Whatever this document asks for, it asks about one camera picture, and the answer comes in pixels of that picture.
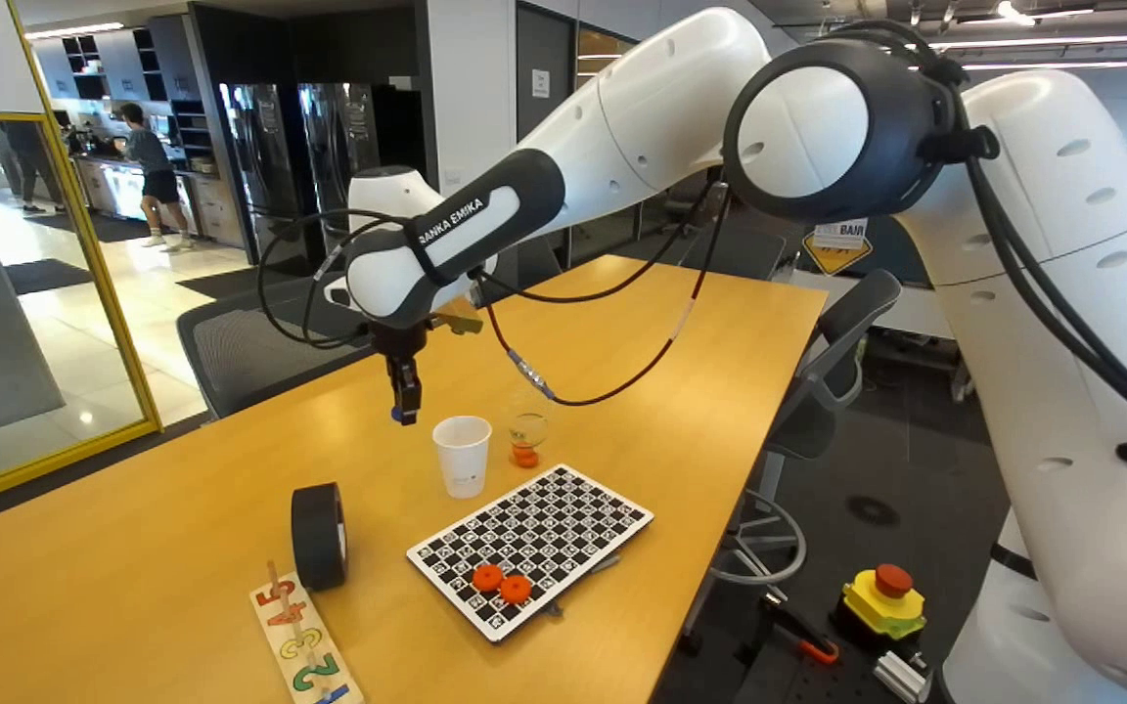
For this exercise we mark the wooden number puzzle strip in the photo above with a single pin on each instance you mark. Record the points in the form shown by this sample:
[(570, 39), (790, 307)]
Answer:
[(302, 645)]

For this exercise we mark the clear plastic cup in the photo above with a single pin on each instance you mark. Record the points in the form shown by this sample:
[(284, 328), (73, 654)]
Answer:
[(533, 427)]

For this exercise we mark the black white marker checkerboard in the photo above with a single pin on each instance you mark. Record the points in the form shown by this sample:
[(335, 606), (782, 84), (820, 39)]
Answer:
[(548, 539)]

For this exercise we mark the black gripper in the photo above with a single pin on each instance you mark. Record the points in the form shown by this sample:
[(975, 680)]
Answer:
[(404, 352)]

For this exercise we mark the white paper wall sign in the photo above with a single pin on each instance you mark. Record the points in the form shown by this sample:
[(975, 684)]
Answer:
[(540, 84)]

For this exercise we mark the black tape roll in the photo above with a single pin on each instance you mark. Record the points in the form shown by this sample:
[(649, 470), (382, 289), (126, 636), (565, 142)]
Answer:
[(314, 533)]

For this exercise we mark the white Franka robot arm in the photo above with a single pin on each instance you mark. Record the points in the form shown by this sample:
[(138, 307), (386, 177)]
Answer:
[(1058, 258)]

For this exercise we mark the yellow emergency stop button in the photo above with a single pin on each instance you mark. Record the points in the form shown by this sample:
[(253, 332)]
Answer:
[(883, 606)]

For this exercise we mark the black office chair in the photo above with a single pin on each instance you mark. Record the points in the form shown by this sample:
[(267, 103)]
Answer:
[(812, 391)]

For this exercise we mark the person in shirt and shorts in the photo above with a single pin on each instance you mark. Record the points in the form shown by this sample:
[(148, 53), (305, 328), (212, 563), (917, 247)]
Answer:
[(148, 169)]

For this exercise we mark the white paper cup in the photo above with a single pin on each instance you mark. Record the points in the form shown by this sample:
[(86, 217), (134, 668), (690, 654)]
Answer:
[(463, 460)]

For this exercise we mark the grey office chair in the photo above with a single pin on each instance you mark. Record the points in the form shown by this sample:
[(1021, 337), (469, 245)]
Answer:
[(235, 358)]

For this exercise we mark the yellow framed glass partition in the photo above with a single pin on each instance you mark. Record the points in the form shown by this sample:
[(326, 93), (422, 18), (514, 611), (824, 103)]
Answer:
[(100, 258)]

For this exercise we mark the silver metal block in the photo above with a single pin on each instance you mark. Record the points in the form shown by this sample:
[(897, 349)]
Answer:
[(902, 672)]

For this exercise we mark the black glass-door cabinets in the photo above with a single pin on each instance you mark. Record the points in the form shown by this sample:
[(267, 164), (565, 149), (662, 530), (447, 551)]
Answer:
[(314, 131)]

